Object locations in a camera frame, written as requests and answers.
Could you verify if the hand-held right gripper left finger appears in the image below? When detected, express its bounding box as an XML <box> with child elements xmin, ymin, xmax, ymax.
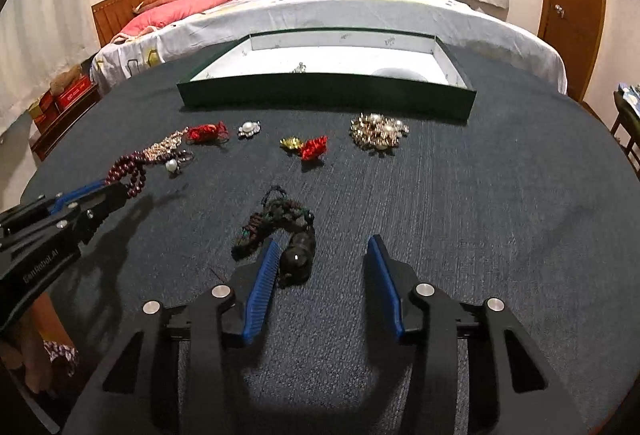
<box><xmin>62</xmin><ymin>237</ymin><xmax>281</xmax><ymax>435</ymax></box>

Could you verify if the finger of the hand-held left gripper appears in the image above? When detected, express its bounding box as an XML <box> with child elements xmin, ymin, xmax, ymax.
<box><xmin>49</xmin><ymin>180</ymin><xmax>109</xmax><ymax>216</ymax></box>
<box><xmin>60</xmin><ymin>184</ymin><xmax>129</xmax><ymax>245</ymax></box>

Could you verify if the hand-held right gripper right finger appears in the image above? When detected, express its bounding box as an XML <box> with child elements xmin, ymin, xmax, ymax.
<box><xmin>366</xmin><ymin>235</ymin><xmax>588</xmax><ymax>435</ymax></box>

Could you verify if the dark cord pendant necklace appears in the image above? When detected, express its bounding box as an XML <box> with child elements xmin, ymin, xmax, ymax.
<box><xmin>231</xmin><ymin>185</ymin><xmax>317</xmax><ymax>288</ymax></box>

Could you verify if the dark red bead bracelet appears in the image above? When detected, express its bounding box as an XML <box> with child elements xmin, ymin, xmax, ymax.
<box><xmin>106</xmin><ymin>154</ymin><xmax>149</xmax><ymax>200</ymax></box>

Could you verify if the pearl ring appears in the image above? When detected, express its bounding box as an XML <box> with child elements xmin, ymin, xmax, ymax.
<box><xmin>165</xmin><ymin>150</ymin><xmax>195</xmax><ymax>176</ymax></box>

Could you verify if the crystal link bracelet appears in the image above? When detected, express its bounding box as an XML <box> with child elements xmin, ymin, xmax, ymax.
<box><xmin>142</xmin><ymin>129</ymin><xmax>190</xmax><ymax>163</ymax></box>

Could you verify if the red and gold knot ornament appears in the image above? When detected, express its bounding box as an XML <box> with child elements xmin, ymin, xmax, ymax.
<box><xmin>279</xmin><ymin>135</ymin><xmax>330</xmax><ymax>162</ymax></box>

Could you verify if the large gold pearl brooch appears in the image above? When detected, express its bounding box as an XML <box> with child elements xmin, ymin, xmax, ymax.
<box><xmin>349</xmin><ymin>112</ymin><xmax>410</xmax><ymax>152</ymax></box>

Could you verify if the green jewelry box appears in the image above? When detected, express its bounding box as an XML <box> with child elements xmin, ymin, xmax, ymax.
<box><xmin>177</xmin><ymin>29</ymin><xmax>477</xmax><ymax>124</ymax></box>

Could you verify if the wooden nightstand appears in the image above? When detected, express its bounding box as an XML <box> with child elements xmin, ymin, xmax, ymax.
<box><xmin>29</xmin><ymin>82</ymin><xmax>103</xmax><ymax>160</ymax></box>

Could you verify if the dark textured tablecloth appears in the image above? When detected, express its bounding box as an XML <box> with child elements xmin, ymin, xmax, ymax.
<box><xmin>20</xmin><ymin>47</ymin><xmax>640</xmax><ymax>435</ymax></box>

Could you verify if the floral clothing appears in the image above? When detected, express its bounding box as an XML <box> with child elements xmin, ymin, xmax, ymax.
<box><xmin>44</xmin><ymin>339</ymin><xmax>79</xmax><ymax>377</ymax></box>

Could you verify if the red box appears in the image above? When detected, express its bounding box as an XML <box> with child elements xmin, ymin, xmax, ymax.
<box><xmin>54</xmin><ymin>75</ymin><xmax>93</xmax><ymax>110</ymax></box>

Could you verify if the brown plush toy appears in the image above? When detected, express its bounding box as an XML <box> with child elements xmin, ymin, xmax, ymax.
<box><xmin>50</xmin><ymin>67</ymin><xmax>83</xmax><ymax>93</ymax></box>

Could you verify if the white sheer curtain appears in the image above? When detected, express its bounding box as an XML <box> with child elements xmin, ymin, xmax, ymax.
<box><xmin>0</xmin><ymin>0</ymin><xmax>101</xmax><ymax>130</ymax></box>

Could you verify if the wooden headboard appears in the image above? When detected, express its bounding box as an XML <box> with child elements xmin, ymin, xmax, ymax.
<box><xmin>91</xmin><ymin>0</ymin><xmax>223</xmax><ymax>48</ymax></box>

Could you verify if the pale jade bangle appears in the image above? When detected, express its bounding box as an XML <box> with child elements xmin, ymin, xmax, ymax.
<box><xmin>372</xmin><ymin>66</ymin><xmax>428</xmax><ymax>82</ymax></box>

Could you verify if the pink pillow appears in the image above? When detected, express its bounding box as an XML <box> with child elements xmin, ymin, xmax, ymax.
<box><xmin>120</xmin><ymin>0</ymin><xmax>248</xmax><ymax>38</ymax></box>

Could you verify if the bed with patterned sheet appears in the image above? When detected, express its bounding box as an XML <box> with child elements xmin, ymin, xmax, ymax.
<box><xmin>90</xmin><ymin>0</ymin><xmax>568</xmax><ymax>96</ymax></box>

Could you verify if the wooden chair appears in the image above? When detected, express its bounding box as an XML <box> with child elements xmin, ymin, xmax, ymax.
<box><xmin>610</xmin><ymin>85</ymin><xmax>640</xmax><ymax>176</ymax></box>

